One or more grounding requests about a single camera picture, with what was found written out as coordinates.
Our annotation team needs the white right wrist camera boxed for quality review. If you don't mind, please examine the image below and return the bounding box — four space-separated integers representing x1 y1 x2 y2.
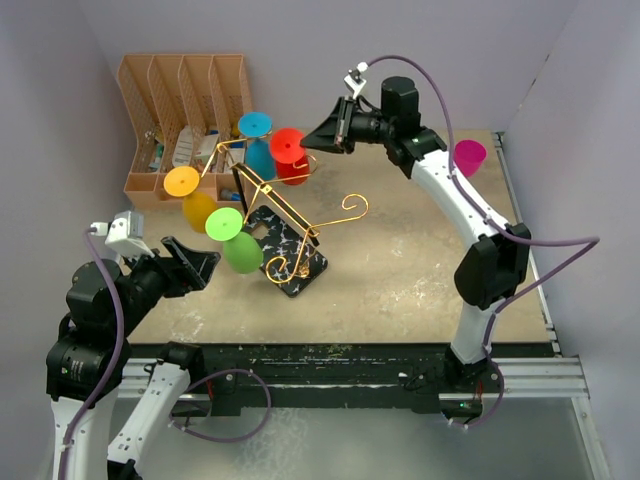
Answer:
343 62 369 100

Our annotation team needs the pink plastic wine glass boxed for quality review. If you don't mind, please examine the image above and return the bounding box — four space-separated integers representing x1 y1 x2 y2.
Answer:
454 139 487 177

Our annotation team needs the yellow plastic wine glass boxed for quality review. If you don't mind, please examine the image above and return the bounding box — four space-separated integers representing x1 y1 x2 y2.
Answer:
163 166 218 234

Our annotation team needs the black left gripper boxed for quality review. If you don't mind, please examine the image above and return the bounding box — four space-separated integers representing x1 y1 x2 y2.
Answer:
113 234 220 333

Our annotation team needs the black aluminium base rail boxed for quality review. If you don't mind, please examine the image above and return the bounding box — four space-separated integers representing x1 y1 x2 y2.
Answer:
182 342 589 418

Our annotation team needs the tan plastic file organizer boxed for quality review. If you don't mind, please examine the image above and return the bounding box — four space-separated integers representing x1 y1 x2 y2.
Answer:
117 53 253 210

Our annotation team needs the green plastic wine glass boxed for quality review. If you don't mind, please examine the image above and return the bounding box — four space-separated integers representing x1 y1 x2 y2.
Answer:
205 207 264 274

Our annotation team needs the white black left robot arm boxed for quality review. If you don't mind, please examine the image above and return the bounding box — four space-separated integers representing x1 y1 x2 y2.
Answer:
46 233 221 479

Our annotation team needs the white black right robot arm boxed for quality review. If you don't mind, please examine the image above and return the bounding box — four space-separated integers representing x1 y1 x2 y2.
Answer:
301 72 531 391

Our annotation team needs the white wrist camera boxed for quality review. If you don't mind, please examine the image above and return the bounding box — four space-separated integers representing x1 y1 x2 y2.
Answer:
90 210 154 260
343 62 369 100

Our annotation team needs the blue plastic wine glass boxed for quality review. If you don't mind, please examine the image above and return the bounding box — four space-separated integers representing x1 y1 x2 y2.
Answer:
238 112 276 181

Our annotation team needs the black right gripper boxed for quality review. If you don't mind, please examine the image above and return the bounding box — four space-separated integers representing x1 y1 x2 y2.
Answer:
302 96 395 155

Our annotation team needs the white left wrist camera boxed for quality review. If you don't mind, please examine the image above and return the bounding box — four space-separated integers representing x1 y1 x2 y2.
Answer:
90 210 154 260

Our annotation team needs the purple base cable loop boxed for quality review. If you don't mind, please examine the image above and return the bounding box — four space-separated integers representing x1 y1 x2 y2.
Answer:
167 368 274 443

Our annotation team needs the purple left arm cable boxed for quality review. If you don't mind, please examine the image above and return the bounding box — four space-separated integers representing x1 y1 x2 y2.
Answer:
55 227 126 480

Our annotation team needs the red plastic wine glass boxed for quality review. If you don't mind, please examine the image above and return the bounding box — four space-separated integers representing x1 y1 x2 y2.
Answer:
269 127 310 186

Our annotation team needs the black marbled rack base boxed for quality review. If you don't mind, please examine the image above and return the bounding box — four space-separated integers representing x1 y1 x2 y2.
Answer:
244 205 329 298

